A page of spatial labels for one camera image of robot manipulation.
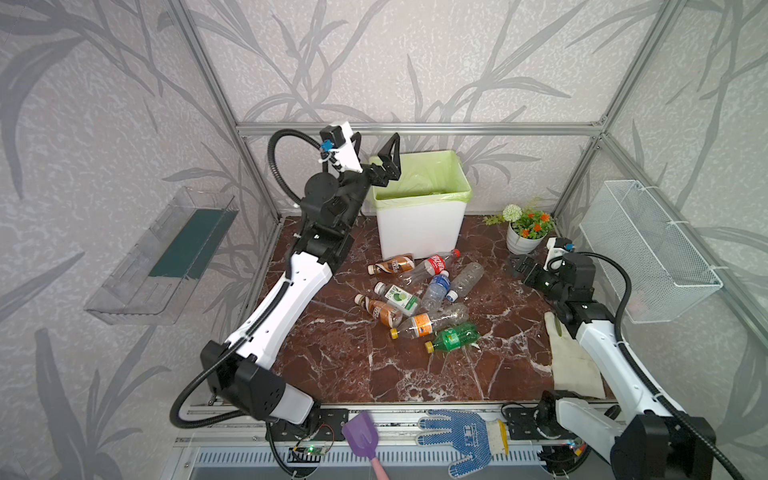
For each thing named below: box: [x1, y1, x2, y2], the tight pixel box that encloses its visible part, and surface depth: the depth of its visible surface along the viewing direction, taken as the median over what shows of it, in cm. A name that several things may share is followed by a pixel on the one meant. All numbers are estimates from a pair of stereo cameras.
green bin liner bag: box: [368, 150, 473, 209], surface depth 101 cm
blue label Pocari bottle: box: [422, 270, 451, 313], surface depth 96 cm
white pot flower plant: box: [482, 198, 555, 254], surface depth 103 cm
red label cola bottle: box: [399, 249, 461, 286], surface depth 101 cm
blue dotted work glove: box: [417, 409, 509, 478], surface depth 73 cm
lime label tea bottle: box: [374, 281, 422, 317], surface depth 95 cm
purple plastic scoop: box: [342, 411, 389, 480], surface depth 73 cm
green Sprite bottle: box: [425, 322, 481, 353], surface depth 86 cm
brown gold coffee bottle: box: [367, 255, 416, 275], surface depth 101 cm
